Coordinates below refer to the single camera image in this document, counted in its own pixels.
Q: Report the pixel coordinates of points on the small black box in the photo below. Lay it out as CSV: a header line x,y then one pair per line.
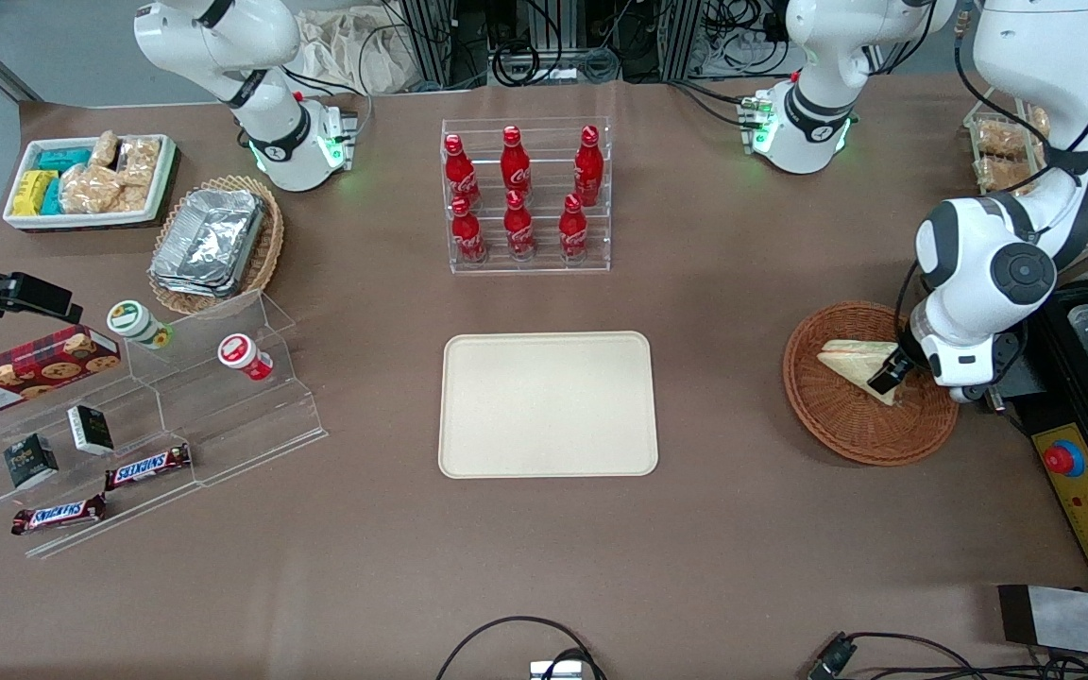
x,y
31,461
91,430

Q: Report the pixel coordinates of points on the clear acrylic bottle rack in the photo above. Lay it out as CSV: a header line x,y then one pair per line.
x,y
544,264

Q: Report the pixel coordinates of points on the stacked aluminium foil containers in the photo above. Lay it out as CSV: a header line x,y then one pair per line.
x,y
209,241

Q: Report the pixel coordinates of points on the white rectangular snack tray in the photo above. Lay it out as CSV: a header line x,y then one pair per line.
x,y
164,184

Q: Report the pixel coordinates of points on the beige cloth bag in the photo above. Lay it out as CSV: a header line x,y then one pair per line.
x,y
355,52

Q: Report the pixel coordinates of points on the beige plastic tray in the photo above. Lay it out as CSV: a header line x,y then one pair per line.
x,y
549,406

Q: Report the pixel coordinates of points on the red cookie box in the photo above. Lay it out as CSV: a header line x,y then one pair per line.
x,y
25,373

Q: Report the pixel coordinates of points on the grey flat panel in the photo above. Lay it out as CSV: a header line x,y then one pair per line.
x,y
1073,619

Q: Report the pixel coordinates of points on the clear bag of rice crackers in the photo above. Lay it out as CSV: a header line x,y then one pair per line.
x,y
105,149
140,161
91,189

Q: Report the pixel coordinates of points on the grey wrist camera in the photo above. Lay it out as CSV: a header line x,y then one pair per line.
x,y
969,392

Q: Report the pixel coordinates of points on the clear acrylic step display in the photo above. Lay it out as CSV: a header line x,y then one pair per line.
x,y
242,425

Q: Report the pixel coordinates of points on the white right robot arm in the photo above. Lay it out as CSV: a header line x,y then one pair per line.
x,y
261,94

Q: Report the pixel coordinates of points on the round brown wicker basket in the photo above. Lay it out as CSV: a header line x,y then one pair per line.
x,y
846,425

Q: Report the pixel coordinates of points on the black and yellow sealing machine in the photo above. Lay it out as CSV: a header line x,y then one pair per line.
x,y
1087,510

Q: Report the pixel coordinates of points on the brown snickers bar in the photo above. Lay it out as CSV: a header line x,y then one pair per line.
x,y
58,515
147,467

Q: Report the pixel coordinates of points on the bagged fried snack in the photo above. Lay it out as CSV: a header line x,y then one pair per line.
x,y
1002,173
1002,140

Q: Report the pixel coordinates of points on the oval wicker basket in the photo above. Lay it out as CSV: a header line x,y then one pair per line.
x,y
268,250

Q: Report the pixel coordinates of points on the red lidded cup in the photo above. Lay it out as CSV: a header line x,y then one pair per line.
x,y
240,354

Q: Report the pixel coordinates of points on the triangle sandwich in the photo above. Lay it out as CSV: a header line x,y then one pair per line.
x,y
851,364

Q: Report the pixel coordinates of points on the green lidded cup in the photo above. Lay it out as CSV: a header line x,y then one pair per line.
x,y
133,321

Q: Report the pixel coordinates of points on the red cola bottle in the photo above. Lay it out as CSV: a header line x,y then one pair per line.
x,y
467,236
518,231
516,165
572,233
587,168
459,175

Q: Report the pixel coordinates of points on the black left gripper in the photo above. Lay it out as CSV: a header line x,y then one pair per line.
x,y
899,365

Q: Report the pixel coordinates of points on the teal snack packet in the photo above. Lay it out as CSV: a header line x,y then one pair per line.
x,y
64,159

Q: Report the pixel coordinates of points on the red emergency stop button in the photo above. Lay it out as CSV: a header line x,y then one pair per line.
x,y
1063,458

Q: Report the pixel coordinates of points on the yellow snack packet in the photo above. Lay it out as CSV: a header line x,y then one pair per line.
x,y
31,192

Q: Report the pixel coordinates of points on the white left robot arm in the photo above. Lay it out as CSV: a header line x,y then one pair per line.
x,y
1045,57

